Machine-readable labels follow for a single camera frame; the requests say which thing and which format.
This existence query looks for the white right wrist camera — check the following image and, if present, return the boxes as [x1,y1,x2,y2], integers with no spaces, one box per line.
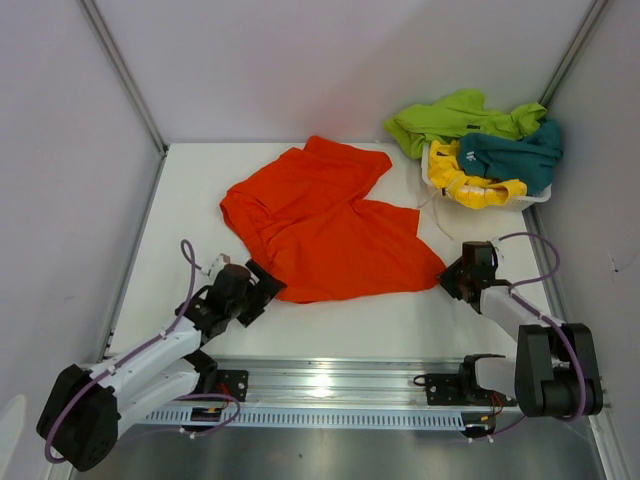
[490,237,504,266]

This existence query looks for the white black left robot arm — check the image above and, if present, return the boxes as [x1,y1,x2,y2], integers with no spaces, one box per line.
[36,260,286,472]

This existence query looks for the orange shorts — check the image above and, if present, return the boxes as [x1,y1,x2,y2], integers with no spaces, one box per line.
[220,136,445,304]

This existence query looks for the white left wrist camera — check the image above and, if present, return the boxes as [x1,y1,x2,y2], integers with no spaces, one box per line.
[200,253,231,279]

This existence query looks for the white slotted cable duct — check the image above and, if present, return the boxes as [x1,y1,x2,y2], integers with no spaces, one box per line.
[139,406,465,431]

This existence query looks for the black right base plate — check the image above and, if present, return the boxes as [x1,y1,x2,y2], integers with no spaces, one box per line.
[413,373,517,407]

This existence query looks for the white plastic laundry basket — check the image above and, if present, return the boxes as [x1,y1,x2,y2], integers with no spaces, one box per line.
[421,142,553,213]

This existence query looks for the yellow shorts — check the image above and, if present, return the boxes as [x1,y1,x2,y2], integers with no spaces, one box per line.
[428,139,528,210]

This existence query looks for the teal shorts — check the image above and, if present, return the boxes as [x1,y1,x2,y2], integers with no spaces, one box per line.
[457,120,563,196]

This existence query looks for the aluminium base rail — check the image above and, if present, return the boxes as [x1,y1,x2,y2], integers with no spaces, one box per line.
[69,355,614,414]

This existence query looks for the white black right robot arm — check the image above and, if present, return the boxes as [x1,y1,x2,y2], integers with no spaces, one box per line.
[439,241,604,421]

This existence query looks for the left aluminium frame post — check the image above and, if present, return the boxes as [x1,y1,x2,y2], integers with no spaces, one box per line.
[76,0,168,157]

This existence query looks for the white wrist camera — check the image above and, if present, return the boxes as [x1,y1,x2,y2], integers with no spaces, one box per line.
[490,237,504,266]
[200,253,231,279]

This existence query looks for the aluminium frame post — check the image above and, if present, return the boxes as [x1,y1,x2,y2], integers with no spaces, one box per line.
[76,0,168,157]
[539,0,612,109]

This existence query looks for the lime green shorts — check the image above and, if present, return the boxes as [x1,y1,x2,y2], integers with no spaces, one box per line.
[383,88,547,159]

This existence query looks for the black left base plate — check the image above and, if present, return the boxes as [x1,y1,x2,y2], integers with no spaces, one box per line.
[194,369,250,402]

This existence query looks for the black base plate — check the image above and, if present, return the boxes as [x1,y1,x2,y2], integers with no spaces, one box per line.
[413,373,517,407]
[194,369,250,402]

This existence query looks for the right aluminium frame post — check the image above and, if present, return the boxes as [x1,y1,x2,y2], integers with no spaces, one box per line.
[539,0,612,109]

